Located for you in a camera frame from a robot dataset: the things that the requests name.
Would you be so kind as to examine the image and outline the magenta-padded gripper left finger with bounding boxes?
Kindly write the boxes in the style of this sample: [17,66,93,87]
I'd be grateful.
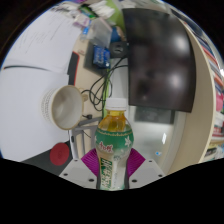
[59,147,102,190]

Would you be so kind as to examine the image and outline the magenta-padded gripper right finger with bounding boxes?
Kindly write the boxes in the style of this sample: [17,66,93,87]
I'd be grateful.
[126,147,166,190]

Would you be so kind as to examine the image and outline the green-labelled plastic drink bottle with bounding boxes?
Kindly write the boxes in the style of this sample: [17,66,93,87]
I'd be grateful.
[94,97,135,192]

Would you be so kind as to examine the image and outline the flat round red coaster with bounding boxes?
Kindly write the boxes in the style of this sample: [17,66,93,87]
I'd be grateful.
[49,142,71,167]

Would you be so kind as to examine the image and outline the black desk mat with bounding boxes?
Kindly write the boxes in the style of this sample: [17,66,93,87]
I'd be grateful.
[23,146,73,175]

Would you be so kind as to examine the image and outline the grey metal laptop stand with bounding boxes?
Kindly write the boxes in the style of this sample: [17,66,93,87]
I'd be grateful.
[68,116,103,160]

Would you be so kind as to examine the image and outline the large white paper sheet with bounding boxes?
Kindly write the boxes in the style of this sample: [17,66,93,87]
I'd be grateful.
[0,68,73,163]

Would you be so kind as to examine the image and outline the wooden shelf with books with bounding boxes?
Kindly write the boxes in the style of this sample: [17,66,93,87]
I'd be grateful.
[173,6,224,174]

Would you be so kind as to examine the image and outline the black computer monitor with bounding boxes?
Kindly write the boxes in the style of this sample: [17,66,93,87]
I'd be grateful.
[121,8,196,113]

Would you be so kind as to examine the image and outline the small blue box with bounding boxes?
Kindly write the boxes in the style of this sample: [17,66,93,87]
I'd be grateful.
[92,44,111,69]

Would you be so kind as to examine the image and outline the white paper with writing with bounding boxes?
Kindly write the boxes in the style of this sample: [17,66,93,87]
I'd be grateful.
[1,8,83,73]

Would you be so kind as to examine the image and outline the clear plastic box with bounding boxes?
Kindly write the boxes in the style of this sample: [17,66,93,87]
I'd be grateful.
[89,18,113,48]

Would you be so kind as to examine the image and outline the black monitor cables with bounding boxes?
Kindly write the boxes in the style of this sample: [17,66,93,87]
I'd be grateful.
[80,56,129,113]

